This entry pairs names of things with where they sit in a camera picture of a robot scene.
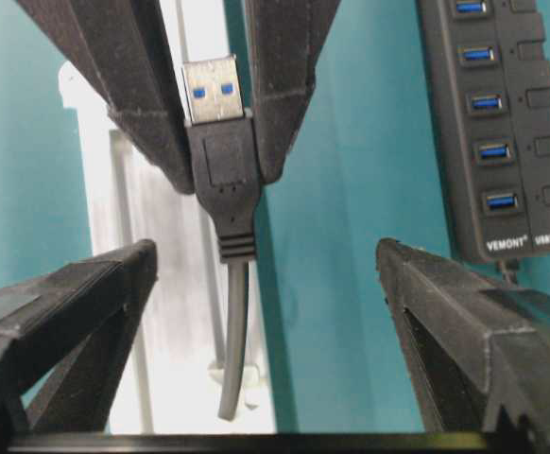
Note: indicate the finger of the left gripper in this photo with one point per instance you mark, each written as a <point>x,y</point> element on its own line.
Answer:
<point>121,48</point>
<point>285,40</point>

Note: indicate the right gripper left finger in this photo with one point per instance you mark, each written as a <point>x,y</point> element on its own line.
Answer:
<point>65,338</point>

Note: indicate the aluminium extrusion rail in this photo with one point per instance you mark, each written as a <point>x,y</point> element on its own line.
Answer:
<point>172,381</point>

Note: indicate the black USB hub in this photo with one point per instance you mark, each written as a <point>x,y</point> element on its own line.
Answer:
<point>489,90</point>

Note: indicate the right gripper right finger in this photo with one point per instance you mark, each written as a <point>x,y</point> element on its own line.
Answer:
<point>477,348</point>

